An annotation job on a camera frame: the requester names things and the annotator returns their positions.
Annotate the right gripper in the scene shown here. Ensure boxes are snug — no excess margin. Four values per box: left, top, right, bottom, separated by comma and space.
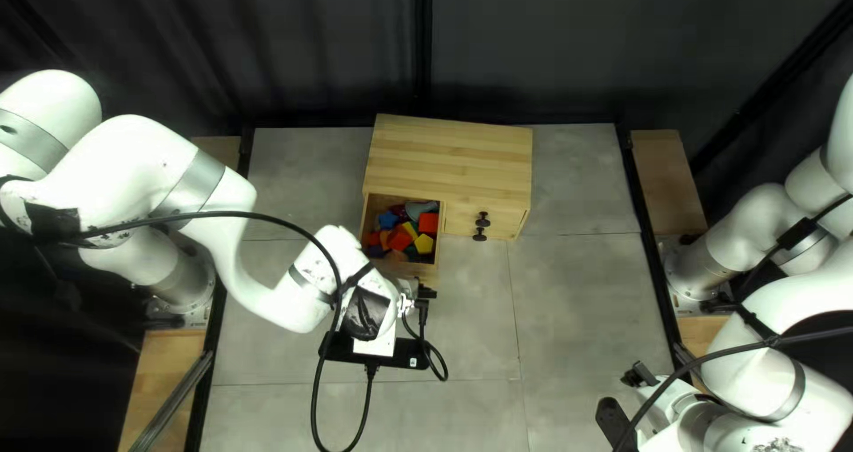
633, 374, 706, 452

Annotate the black frame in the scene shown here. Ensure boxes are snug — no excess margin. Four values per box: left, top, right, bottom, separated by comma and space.
120, 0, 853, 452

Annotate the black cable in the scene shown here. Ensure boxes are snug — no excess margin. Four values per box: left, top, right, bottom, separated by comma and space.
612, 195, 853, 452
0, 175, 449, 452

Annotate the wooden chest of drawers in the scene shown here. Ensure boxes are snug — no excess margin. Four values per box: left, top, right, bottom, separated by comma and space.
359, 113, 534, 301

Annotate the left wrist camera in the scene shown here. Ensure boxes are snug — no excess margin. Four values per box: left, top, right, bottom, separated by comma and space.
319, 332, 431, 372

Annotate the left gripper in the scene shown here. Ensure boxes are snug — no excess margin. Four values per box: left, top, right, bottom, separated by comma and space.
341, 273, 419, 358

